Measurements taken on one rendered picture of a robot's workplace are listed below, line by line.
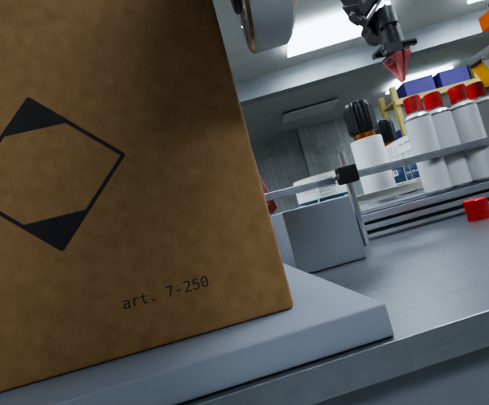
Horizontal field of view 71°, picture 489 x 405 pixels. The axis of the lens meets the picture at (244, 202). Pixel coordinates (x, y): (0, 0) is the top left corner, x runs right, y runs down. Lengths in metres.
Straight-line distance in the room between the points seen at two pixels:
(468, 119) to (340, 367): 0.70
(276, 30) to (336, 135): 9.43
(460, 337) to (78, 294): 0.24
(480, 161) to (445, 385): 0.60
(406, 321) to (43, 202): 0.25
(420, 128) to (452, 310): 0.57
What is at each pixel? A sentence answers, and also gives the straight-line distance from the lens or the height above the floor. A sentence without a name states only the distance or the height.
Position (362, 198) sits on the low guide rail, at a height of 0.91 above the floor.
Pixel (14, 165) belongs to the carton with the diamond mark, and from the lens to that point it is 0.28.
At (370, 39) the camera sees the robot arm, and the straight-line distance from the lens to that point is 1.18.
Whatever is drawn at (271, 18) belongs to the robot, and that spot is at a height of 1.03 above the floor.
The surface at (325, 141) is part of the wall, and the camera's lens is 9.59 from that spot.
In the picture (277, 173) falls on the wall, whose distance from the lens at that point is 9.34.
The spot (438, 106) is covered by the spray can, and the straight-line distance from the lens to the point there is 0.84.
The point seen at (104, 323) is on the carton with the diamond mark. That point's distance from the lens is 0.26.
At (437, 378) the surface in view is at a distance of 0.30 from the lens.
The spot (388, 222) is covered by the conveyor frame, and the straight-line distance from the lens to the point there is 0.68.
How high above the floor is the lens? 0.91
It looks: 4 degrees up
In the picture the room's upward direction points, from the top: 15 degrees counter-clockwise
